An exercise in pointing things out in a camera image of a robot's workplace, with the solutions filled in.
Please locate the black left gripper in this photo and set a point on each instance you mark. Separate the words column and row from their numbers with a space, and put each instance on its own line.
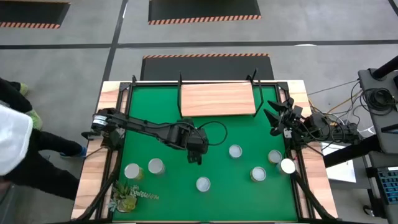
column 197, row 141

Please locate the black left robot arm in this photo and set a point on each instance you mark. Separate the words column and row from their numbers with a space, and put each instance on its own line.
column 149, row 129

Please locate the black aluminium table frame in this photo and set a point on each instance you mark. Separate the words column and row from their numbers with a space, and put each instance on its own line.
column 149, row 84

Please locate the Cherries labelled can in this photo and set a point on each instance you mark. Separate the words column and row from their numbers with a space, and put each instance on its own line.
column 155, row 165

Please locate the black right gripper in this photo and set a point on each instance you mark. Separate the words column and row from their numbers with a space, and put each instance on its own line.
column 292, row 121

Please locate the black hazard-striped floor mat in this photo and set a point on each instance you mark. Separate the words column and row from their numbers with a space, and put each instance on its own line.
column 31, row 11
column 202, row 9
column 205, row 68

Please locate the blue keyboard panel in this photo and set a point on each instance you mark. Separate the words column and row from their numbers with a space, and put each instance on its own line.
column 388, row 185

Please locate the green table mat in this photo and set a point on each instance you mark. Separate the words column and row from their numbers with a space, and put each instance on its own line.
column 233, row 199

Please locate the pale yellow labelled can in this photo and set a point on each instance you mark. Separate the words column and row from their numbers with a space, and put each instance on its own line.
column 133, row 171

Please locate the green peaches can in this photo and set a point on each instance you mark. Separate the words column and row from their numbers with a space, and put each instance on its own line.
column 258, row 174

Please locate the wooden shelf board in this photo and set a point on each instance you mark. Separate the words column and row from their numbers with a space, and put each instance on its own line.
column 217, row 99

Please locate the grey equipment cart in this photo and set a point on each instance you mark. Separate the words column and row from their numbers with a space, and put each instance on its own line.
column 385, row 133

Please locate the white paper sheet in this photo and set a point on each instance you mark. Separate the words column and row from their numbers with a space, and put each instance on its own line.
column 342, row 171

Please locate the black metal shelf side frame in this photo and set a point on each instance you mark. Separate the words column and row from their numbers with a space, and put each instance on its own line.
column 179, row 93
column 260, row 90

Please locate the Saucy O's meatballs can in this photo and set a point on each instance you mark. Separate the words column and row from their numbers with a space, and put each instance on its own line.
column 203, row 183

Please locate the short blue salmon can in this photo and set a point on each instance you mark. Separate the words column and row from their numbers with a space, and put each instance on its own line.
column 235, row 151

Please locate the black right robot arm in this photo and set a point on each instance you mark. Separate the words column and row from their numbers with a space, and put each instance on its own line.
column 323, row 126

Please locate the person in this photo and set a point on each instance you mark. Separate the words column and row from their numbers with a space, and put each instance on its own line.
column 46, row 146

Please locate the potted succulent plant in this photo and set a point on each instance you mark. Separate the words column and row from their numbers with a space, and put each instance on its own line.
column 124, row 199

